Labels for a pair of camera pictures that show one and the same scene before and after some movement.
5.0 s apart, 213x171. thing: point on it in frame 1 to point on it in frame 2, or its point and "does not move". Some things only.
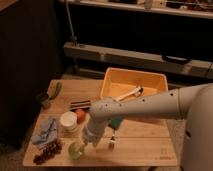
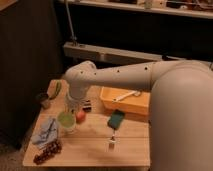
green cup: (76, 149) to (66, 119)
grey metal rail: (190, 66) does not move
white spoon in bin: (135, 92) does not move
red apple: (80, 115) does not move
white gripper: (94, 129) to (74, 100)
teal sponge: (115, 122) does not move
